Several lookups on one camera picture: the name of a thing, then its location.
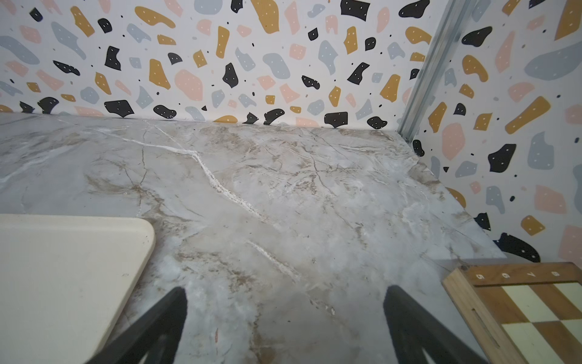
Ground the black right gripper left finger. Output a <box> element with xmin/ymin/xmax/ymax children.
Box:
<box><xmin>88</xmin><ymin>287</ymin><xmax>187</xmax><ymax>364</ymax></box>

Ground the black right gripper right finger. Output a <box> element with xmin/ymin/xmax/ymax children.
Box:
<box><xmin>383</xmin><ymin>285</ymin><xmax>486</xmax><ymax>363</ymax></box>

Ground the beige plastic tray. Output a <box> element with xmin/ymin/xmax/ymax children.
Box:
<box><xmin>1</xmin><ymin>214</ymin><xmax>156</xmax><ymax>363</ymax></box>

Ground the wooden chessboard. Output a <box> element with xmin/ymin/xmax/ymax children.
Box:
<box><xmin>443</xmin><ymin>262</ymin><xmax>581</xmax><ymax>363</ymax></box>

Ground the metal corner post right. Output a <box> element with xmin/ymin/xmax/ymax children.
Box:
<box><xmin>398</xmin><ymin>0</ymin><xmax>476</xmax><ymax>143</ymax></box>

